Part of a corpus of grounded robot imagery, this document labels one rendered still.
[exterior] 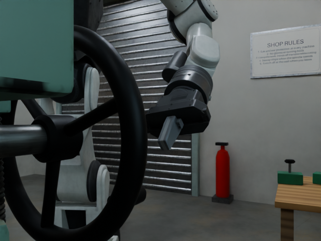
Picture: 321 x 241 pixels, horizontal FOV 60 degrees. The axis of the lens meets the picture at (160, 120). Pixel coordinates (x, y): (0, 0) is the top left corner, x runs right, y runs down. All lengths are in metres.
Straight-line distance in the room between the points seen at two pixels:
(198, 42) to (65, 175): 0.60
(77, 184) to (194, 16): 0.63
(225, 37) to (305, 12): 0.77
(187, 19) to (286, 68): 2.20
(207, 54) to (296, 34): 2.45
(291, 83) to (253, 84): 0.34
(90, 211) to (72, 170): 0.15
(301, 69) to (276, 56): 0.26
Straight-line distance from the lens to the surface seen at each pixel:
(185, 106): 0.46
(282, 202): 1.17
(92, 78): 0.89
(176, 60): 0.63
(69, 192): 0.99
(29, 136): 0.35
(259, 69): 2.99
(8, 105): 0.31
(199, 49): 0.62
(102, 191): 0.99
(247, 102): 2.99
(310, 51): 2.99
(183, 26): 0.84
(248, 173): 3.03
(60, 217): 1.05
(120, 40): 3.70
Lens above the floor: 0.83
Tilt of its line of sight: level
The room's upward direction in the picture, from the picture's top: straight up
